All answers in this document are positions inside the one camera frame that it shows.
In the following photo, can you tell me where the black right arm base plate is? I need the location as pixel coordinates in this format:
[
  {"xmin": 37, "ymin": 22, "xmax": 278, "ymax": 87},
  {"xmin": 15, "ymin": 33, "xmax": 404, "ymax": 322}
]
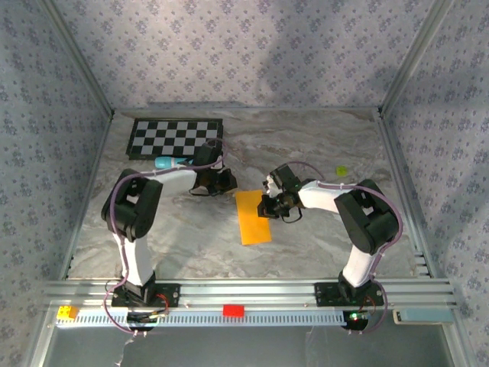
[{"xmin": 313, "ymin": 281, "xmax": 385, "ymax": 307}]

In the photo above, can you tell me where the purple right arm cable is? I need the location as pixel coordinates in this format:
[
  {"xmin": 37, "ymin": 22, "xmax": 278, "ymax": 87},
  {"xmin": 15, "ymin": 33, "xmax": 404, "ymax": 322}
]
[{"xmin": 271, "ymin": 160, "xmax": 405, "ymax": 336}]

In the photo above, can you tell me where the aluminium side rail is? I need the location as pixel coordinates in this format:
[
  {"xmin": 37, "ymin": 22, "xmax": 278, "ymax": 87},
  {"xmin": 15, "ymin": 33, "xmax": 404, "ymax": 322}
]
[
  {"xmin": 59, "ymin": 112, "xmax": 115, "ymax": 282},
  {"xmin": 376, "ymin": 110, "xmax": 439, "ymax": 280}
]

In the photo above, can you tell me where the black and white chessboard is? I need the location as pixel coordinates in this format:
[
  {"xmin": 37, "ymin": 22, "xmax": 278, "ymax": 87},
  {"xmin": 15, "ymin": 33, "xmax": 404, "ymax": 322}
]
[{"xmin": 125, "ymin": 117, "xmax": 225, "ymax": 161}]

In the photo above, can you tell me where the black controller board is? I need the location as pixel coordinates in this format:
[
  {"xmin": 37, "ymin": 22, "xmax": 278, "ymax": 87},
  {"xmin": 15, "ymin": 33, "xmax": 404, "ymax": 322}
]
[
  {"xmin": 125, "ymin": 310, "xmax": 169, "ymax": 333},
  {"xmin": 342, "ymin": 310, "xmax": 372, "ymax": 333}
]

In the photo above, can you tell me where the white slotted cable duct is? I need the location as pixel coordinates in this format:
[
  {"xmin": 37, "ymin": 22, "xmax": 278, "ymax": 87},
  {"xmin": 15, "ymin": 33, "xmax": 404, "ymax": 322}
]
[{"xmin": 55, "ymin": 308, "xmax": 347, "ymax": 328}]

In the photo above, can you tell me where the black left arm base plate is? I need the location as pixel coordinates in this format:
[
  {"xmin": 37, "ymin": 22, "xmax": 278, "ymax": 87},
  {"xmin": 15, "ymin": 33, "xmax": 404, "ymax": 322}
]
[{"xmin": 110, "ymin": 282, "xmax": 181, "ymax": 309}]

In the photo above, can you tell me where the aluminium mounting rail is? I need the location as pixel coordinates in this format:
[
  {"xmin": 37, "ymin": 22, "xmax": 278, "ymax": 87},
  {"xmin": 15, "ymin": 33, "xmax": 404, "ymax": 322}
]
[{"xmin": 41, "ymin": 278, "xmax": 459, "ymax": 310}]

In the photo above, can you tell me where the aluminium back rail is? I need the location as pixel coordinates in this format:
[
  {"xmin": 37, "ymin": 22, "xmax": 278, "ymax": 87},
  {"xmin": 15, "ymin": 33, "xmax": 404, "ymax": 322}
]
[{"xmin": 112, "ymin": 102, "xmax": 383, "ymax": 115}]

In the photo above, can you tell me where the aluminium corner post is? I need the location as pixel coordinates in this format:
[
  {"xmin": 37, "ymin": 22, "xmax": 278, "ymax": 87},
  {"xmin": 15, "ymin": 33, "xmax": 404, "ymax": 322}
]
[
  {"xmin": 377, "ymin": 0, "xmax": 458, "ymax": 115},
  {"xmin": 37, "ymin": 0, "xmax": 116, "ymax": 118}
]

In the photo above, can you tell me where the light blue marker pen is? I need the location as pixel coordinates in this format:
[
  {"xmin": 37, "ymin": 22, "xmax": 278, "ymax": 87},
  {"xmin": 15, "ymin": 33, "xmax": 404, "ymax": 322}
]
[{"xmin": 154, "ymin": 156, "xmax": 194, "ymax": 170}]

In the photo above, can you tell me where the grey-blue flat box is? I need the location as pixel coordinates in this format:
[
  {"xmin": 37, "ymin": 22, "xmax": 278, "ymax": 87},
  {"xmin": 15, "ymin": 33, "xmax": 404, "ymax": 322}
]
[{"xmin": 392, "ymin": 308, "xmax": 455, "ymax": 325}]

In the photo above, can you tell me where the orange paper sheet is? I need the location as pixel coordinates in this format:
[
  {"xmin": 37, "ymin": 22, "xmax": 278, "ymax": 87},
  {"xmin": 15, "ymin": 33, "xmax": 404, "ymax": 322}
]
[{"xmin": 235, "ymin": 190, "xmax": 273, "ymax": 246}]

